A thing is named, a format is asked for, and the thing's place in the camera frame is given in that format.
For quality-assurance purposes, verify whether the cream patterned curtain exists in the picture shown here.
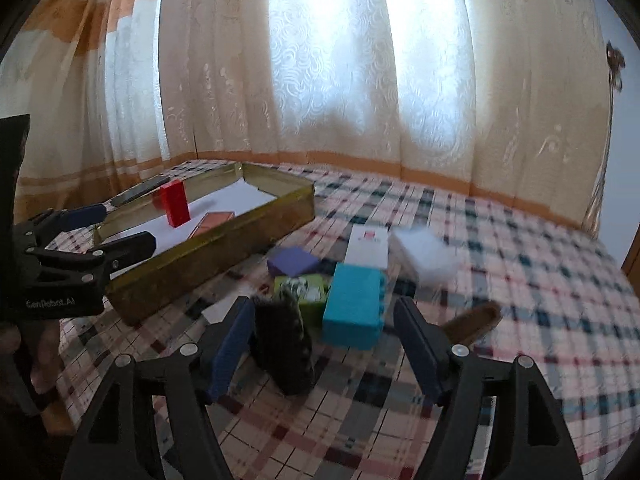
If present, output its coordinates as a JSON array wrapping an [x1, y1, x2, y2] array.
[[0, 0, 613, 241]]

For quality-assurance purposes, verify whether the white box with red label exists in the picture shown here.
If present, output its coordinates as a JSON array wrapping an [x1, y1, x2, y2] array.
[[342, 225, 391, 271]]

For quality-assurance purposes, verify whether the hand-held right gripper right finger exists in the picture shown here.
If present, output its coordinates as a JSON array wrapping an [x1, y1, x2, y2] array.
[[392, 296, 586, 480]]

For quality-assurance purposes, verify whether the dark patterned box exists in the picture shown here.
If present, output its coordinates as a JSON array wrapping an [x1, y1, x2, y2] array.
[[250, 285, 316, 396]]

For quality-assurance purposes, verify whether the plain white box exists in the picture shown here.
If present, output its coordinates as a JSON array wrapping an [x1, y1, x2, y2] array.
[[389, 227, 461, 286]]

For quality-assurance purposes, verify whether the green plant print box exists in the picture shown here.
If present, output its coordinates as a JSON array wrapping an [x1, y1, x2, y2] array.
[[273, 274, 333, 328]]

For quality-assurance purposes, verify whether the plaid bed sheet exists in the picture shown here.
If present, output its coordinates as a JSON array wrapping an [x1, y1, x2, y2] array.
[[15, 159, 640, 480]]

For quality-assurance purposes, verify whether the brown oblong object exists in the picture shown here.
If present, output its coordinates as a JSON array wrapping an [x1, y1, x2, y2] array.
[[442, 301, 502, 346]]

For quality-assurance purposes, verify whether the brown wooden door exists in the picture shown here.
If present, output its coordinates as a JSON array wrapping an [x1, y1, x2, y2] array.
[[620, 230, 640, 283]]

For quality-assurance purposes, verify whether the purple box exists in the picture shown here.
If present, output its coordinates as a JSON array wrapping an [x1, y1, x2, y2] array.
[[266, 246, 323, 278]]

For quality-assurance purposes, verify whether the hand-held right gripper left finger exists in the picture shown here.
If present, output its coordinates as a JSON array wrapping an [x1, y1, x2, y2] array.
[[60, 296, 257, 480]]

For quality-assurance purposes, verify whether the transparent plastic storage box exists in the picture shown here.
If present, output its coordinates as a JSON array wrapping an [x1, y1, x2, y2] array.
[[92, 161, 316, 327]]

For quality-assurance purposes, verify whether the teal box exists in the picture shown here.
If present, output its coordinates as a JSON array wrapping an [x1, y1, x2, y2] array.
[[321, 262, 388, 351]]

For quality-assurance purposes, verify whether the orange pink box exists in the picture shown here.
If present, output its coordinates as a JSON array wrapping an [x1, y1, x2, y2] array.
[[187, 211, 236, 241]]

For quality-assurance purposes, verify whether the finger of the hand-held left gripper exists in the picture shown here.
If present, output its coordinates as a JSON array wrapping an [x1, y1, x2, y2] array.
[[30, 231, 157, 284], [15, 203, 108, 249]]

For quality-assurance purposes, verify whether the small white card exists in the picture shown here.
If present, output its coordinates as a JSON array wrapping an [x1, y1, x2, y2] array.
[[201, 302, 231, 325]]

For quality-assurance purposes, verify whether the black phone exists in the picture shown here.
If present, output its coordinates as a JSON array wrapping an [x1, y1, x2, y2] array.
[[110, 175, 171, 207]]

